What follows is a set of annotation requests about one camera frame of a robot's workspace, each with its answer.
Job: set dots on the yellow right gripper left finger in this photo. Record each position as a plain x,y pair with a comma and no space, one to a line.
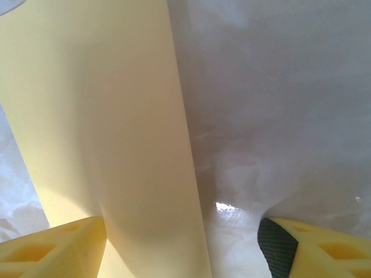
43,252

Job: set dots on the pale yellow paper sheet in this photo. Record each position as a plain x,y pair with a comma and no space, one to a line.
110,116

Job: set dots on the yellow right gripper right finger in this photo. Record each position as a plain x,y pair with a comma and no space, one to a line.
313,249

